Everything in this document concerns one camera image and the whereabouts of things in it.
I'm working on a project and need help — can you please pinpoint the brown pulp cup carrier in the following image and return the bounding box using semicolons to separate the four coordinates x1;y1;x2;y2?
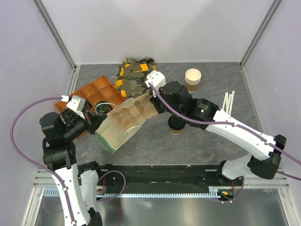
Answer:
110;93;158;129

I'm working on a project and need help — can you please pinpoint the green patterned paper bag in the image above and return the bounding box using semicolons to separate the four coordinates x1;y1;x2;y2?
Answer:
95;98;145;154

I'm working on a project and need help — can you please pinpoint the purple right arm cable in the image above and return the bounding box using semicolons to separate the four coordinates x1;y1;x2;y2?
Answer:
148;81;301;205

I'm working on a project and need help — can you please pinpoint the white wrapped straw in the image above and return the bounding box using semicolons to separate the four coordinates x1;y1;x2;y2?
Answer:
222;92;232;114
222;92;229;111
226;90;235;115

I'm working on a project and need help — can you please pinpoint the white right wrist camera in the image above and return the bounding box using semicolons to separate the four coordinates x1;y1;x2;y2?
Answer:
144;70;166;97

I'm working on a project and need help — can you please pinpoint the camouflage folded cloth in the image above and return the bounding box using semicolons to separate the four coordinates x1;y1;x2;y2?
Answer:
114;57;157;98

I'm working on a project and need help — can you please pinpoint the grey slotted cable duct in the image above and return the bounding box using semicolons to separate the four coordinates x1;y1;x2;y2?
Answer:
43;187;237;198

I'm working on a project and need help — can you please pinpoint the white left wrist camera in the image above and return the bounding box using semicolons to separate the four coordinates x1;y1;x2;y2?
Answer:
61;95;86;119

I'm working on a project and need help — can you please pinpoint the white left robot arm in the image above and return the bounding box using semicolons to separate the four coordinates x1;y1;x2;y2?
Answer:
40;112;106;226

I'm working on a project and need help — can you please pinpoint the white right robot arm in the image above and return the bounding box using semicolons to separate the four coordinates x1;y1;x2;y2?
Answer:
146;81;286;186

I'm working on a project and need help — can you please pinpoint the paper cup stack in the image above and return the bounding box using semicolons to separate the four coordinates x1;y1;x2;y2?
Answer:
185;68;202;92

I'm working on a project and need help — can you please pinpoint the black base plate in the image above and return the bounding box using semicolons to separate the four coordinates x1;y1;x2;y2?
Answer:
77;163;244;188

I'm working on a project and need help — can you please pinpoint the orange wooden tray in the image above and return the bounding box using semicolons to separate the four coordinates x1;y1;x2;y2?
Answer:
55;75;127;139

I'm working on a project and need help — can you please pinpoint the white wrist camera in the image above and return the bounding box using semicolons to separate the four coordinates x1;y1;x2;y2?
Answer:
144;70;166;97
61;95;86;119

